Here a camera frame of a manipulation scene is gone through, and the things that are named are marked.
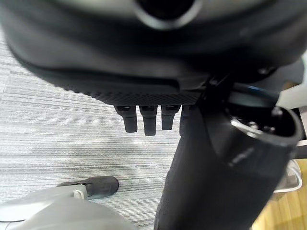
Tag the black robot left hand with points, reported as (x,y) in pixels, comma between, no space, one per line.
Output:
(134,52)

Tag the dark robot foot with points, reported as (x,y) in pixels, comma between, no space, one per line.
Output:
(100,185)

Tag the wooden shoe rack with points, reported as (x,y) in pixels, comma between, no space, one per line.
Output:
(287,212)

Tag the grey white slipper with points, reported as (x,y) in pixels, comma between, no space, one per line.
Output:
(293,179)

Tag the silver robot leg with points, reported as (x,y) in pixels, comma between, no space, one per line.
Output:
(55,210)

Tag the white furniture panel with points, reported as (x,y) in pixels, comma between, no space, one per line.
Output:
(296,97)

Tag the black metal frame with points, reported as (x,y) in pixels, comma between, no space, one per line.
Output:
(302,143)

